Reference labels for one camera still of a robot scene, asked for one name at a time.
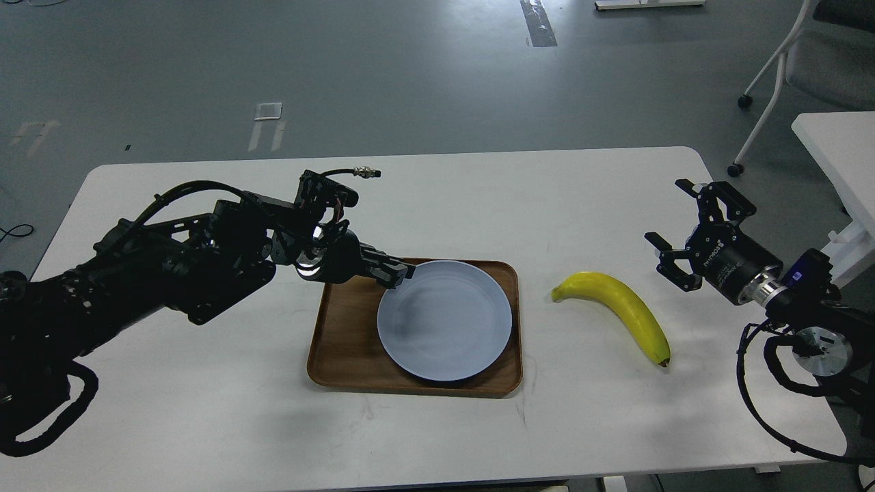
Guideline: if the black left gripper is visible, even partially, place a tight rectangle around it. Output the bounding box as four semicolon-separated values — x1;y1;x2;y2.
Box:
295;228;416;289

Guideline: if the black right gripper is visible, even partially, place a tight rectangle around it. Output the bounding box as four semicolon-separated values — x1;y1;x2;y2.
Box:
644;178;783;305

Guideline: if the light blue plate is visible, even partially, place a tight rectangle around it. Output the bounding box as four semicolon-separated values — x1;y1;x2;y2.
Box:
376;260;513;382

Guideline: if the yellow banana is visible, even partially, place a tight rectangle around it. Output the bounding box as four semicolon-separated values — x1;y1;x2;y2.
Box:
550;271;672;368

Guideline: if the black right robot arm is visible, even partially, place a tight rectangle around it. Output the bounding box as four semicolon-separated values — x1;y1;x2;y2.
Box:
645;180;873;467

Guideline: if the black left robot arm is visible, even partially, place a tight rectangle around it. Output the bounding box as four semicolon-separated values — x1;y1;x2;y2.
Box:
1;170;415;457

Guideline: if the brown wooden tray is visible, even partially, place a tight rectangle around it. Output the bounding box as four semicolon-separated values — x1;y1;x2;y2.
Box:
307;260;523;398

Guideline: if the white office chair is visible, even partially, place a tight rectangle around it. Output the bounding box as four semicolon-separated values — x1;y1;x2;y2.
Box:
726;1;874;178

